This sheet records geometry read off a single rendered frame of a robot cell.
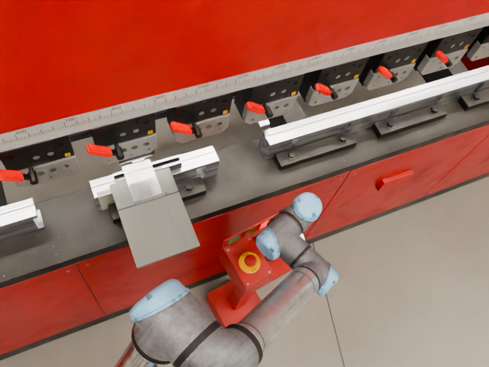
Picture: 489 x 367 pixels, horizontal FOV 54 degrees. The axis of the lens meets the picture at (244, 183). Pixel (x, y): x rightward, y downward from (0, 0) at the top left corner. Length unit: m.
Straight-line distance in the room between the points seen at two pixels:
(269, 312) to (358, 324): 1.45
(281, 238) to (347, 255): 1.36
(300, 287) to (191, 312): 0.30
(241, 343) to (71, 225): 0.76
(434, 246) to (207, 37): 2.01
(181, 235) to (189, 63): 0.51
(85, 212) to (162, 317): 0.69
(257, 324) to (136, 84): 0.55
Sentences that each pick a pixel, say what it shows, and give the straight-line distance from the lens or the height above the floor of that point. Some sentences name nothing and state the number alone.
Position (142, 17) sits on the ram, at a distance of 0.93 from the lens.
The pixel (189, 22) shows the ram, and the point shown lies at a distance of 0.97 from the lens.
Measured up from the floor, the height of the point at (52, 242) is 0.87.
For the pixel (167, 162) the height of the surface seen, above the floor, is 0.99.
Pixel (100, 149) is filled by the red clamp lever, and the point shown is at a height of 1.29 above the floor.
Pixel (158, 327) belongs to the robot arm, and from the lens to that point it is 0.93.
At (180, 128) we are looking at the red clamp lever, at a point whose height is 1.29.
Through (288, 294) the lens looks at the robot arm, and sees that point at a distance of 1.09.
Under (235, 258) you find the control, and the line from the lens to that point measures 1.58.
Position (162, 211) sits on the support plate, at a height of 1.00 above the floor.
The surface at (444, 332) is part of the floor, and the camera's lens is 2.64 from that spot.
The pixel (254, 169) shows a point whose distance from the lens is 1.61.
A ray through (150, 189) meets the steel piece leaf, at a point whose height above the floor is 1.00.
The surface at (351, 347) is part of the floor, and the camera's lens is 2.43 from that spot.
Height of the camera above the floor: 2.26
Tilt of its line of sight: 62 degrees down
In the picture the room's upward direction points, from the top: 16 degrees clockwise
